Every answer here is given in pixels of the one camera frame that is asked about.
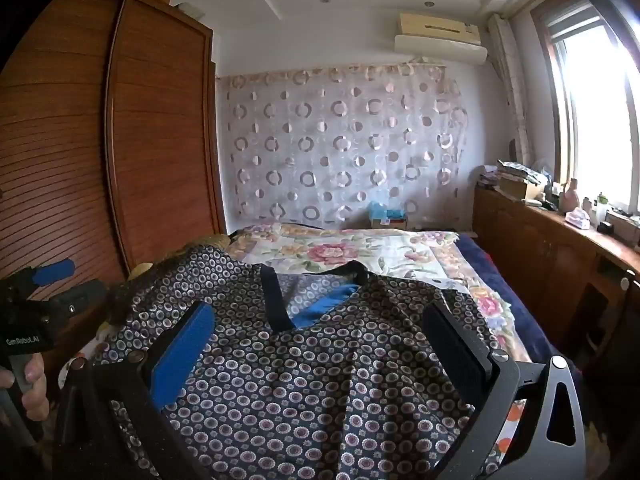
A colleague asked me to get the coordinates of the white wrapped wall pipe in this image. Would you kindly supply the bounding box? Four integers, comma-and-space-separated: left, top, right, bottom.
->
487, 14, 533, 161

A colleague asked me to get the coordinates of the wall air conditioner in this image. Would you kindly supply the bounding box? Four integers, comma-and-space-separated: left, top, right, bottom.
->
394, 10, 488, 66

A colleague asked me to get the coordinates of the bright window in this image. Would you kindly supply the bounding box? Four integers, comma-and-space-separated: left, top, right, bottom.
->
542, 5, 640, 216

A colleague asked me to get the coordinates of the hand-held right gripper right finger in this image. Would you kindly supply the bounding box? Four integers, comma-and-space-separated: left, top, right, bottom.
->
424, 301, 587, 480

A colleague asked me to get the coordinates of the blue bag by wall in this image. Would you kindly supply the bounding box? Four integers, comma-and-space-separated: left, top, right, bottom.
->
367, 201, 408, 231

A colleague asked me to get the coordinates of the orange-fruit print bedsheet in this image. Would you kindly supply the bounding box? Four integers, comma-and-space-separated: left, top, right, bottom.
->
492, 395, 528, 478

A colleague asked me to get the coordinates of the floral quilt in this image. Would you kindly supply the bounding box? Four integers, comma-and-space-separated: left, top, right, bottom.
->
227, 222, 531, 361

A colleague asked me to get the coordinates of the stack of books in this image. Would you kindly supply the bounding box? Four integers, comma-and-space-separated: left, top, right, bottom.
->
480, 160, 543, 201

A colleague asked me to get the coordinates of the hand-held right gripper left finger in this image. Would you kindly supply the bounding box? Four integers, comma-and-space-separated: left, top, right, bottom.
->
52, 300, 217, 480

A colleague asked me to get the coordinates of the dark blue blanket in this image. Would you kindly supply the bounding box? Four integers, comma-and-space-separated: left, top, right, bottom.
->
460, 232, 561, 361

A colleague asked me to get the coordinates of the long wooden cabinet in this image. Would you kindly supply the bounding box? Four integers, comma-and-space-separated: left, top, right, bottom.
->
472, 185, 640, 396

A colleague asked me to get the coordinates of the dark circle-patterned garment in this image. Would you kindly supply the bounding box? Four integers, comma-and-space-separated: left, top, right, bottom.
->
95, 244, 506, 480

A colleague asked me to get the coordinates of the sheer circle-patterned curtain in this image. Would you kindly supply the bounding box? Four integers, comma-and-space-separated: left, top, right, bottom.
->
216, 62, 471, 231

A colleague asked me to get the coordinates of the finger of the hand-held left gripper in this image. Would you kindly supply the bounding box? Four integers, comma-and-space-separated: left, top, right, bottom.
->
47, 280, 108, 323
20, 258, 77, 291

